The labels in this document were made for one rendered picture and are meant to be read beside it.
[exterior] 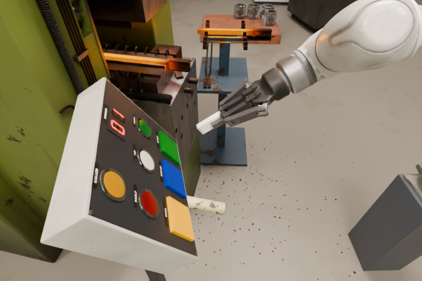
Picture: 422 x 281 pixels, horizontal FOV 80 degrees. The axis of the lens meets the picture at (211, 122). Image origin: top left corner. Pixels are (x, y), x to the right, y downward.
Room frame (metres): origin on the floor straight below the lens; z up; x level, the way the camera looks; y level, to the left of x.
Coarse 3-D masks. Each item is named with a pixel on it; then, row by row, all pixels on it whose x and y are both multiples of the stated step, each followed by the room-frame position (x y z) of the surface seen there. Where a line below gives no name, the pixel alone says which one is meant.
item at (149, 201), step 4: (144, 192) 0.25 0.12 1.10; (148, 192) 0.25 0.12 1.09; (144, 196) 0.24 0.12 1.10; (148, 196) 0.24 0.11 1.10; (152, 196) 0.25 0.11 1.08; (144, 200) 0.23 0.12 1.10; (148, 200) 0.24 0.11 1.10; (152, 200) 0.24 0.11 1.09; (144, 204) 0.22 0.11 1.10; (148, 204) 0.23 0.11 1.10; (152, 204) 0.23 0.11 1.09; (156, 204) 0.24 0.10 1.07; (148, 208) 0.22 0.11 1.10; (152, 208) 0.22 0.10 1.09; (156, 208) 0.23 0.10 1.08; (148, 212) 0.21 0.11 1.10; (152, 212) 0.22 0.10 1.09; (156, 212) 0.22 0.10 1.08
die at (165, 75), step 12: (108, 60) 0.92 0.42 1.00; (120, 60) 0.92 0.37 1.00; (132, 72) 0.85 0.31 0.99; (144, 72) 0.85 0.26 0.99; (156, 72) 0.85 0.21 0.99; (168, 72) 0.91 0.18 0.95; (120, 84) 0.81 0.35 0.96; (132, 84) 0.80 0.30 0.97; (144, 84) 0.79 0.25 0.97; (156, 84) 0.78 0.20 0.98
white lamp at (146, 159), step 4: (144, 152) 0.35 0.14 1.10; (140, 156) 0.33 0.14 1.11; (144, 156) 0.33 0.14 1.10; (148, 156) 0.34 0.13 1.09; (144, 160) 0.32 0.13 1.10; (148, 160) 0.33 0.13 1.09; (152, 160) 0.34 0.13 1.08; (144, 164) 0.31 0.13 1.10; (148, 164) 0.32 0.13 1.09; (152, 164) 0.33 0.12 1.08; (148, 168) 0.31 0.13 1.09; (152, 168) 0.32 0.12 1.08
